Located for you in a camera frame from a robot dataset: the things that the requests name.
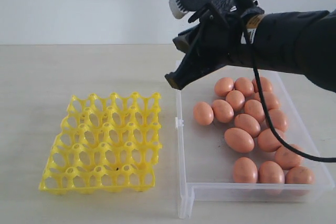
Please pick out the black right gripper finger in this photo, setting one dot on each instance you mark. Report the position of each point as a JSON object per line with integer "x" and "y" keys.
{"x": 189, "y": 39}
{"x": 194, "y": 65}

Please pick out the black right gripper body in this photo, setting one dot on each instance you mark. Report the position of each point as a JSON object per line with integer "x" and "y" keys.
{"x": 224, "y": 26}

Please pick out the brown egg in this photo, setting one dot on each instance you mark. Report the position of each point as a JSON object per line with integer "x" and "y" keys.
{"x": 239, "y": 140}
{"x": 279, "y": 119}
{"x": 265, "y": 84}
{"x": 267, "y": 142}
{"x": 223, "y": 111}
{"x": 254, "y": 108}
{"x": 245, "y": 86}
{"x": 272, "y": 102}
{"x": 248, "y": 123}
{"x": 271, "y": 173}
{"x": 300, "y": 175}
{"x": 245, "y": 171}
{"x": 287, "y": 159}
{"x": 223, "y": 86}
{"x": 236, "y": 99}
{"x": 203, "y": 113}

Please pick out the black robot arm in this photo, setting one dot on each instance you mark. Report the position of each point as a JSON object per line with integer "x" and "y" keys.
{"x": 294, "y": 42}

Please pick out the clear plastic bin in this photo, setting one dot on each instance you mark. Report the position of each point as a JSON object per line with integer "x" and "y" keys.
{"x": 206, "y": 161}

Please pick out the yellow plastic egg tray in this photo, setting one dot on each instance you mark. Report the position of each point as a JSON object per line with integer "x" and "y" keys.
{"x": 107, "y": 144}

